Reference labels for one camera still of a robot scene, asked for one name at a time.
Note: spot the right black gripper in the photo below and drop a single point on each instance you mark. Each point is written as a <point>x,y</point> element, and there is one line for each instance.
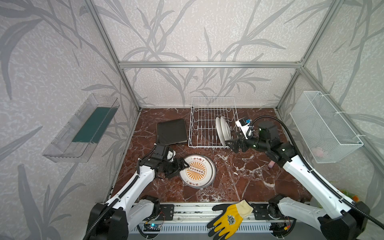
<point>238,143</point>

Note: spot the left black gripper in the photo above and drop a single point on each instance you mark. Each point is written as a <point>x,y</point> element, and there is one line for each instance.
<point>173,165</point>

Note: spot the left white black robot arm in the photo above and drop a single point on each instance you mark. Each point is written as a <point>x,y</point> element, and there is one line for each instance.
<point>114,219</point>

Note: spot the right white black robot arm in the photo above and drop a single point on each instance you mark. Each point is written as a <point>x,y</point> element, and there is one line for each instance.
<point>338,218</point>

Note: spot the purple pink brush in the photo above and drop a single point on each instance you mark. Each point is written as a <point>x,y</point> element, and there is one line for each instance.
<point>271,164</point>

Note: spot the green circuit board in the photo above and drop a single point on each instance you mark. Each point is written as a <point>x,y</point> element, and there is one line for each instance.
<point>152,227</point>

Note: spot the yellow black work glove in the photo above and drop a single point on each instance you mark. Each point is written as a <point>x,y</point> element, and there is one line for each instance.
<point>227,223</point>

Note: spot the pink object in basket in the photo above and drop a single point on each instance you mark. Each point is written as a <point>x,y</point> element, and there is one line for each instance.
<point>318,152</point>

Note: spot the artificial flower plant pot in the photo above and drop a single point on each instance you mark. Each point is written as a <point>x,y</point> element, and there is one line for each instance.
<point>354,197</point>

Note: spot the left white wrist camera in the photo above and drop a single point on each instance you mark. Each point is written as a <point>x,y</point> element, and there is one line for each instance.
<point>171,155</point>

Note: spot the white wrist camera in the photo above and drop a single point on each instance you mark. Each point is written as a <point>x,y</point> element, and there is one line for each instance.
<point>246,127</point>
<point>171,155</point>

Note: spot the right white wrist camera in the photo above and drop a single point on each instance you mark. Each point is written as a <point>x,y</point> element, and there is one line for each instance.
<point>246,127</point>

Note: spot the white wire dish rack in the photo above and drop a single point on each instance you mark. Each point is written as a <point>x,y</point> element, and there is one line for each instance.
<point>204,110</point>

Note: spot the aluminium mounting rail base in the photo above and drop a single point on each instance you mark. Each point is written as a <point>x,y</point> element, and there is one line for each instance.
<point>183,220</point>

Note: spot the white wire mesh wall basket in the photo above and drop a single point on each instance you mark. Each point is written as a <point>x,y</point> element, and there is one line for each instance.
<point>322,125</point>

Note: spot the clear acrylic wall shelf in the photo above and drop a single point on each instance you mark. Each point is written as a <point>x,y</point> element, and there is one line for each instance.
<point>79,138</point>

